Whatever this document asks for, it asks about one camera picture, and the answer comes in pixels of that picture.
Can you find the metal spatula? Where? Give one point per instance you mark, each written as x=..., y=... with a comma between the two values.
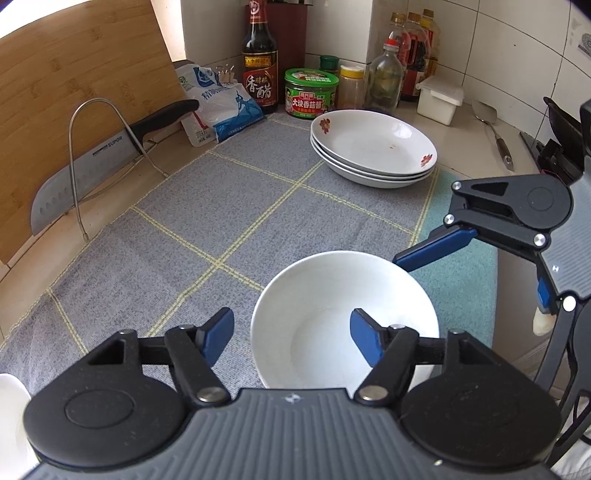
x=485, y=112

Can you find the red-capped clear glass bottle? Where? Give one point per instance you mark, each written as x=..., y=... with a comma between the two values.
x=383, y=83

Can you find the grey checked dish cloth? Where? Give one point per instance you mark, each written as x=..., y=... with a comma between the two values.
x=184, y=240

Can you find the green-capped jar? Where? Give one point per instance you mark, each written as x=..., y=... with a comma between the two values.
x=329, y=63

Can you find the white fruit-print plate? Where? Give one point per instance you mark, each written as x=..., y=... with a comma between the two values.
x=369, y=143
x=330, y=161
x=339, y=172

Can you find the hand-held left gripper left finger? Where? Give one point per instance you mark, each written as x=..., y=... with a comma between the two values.
x=217, y=332

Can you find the white lidded plastic container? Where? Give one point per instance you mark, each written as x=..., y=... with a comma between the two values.
x=438, y=99

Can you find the yellow-lidded spice jar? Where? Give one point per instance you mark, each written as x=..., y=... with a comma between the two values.
x=351, y=90

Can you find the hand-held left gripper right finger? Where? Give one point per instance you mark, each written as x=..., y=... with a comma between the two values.
x=367, y=339

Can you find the yellow oil bottle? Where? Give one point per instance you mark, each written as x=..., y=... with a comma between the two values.
x=433, y=46

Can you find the wooden cutting board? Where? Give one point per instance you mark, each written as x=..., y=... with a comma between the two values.
x=69, y=60

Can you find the green round can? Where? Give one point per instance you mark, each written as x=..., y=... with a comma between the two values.
x=309, y=99

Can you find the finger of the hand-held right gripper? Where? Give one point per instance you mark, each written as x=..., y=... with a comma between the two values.
x=434, y=249
x=543, y=295

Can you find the metal binder clip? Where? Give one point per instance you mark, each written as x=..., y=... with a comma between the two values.
x=226, y=76

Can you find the white pink-flower bowl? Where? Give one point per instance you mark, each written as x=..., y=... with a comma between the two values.
x=323, y=295

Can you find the dark brown knife block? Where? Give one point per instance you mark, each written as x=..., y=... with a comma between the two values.
x=291, y=46

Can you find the red-labelled dark sauce bottle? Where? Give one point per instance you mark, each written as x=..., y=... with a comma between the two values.
x=415, y=60

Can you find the white and blue salt bag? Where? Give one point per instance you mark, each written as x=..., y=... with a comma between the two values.
x=226, y=110

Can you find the dark vinegar bottle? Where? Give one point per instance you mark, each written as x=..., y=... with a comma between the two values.
x=259, y=83

